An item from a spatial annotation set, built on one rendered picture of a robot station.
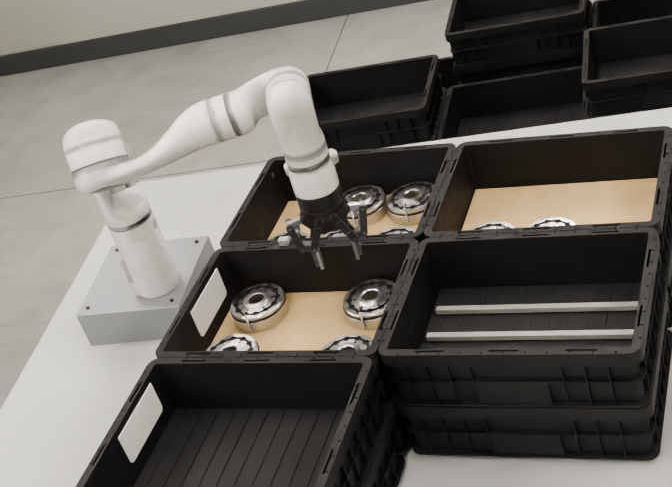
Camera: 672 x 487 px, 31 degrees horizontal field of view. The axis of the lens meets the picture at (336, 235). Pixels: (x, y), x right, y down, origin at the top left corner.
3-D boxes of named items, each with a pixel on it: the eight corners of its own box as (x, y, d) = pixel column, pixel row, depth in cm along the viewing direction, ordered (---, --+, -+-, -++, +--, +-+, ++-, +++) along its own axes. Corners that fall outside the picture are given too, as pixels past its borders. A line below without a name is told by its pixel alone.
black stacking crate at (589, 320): (395, 411, 191) (377, 357, 185) (437, 291, 213) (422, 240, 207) (650, 414, 176) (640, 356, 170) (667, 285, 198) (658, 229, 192)
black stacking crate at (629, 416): (410, 459, 197) (392, 407, 191) (450, 337, 219) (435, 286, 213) (661, 467, 182) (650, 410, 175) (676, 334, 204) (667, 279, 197)
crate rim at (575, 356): (379, 367, 186) (375, 355, 185) (424, 248, 208) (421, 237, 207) (642, 366, 170) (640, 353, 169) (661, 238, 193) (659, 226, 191)
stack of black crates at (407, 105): (327, 259, 351) (282, 129, 326) (346, 200, 374) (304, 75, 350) (462, 244, 338) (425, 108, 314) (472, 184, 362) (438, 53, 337)
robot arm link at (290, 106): (332, 171, 187) (327, 143, 194) (307, 85, 179) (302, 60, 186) (289, 182, 187) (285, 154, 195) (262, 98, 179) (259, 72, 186)
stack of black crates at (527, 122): (462, 243, 339) (435, 142, 320) (473, 183, 362) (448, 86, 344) (607, 227, 326) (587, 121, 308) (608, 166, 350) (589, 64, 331)
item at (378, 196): (329, 219, 234) (328, 216, 233) (342, 189, 241) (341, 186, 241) (378, 215, 230) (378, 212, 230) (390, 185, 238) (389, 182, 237)
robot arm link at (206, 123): (236, 145, 181) (219, 91, 181) (72, 199, 184) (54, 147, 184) (245, 146, 191) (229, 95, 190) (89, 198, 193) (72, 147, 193)
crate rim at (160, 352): (156, 367, 202) (151, 357, 200) (220, 257, 224) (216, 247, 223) (378, 367, 186) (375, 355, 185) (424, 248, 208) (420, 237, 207)
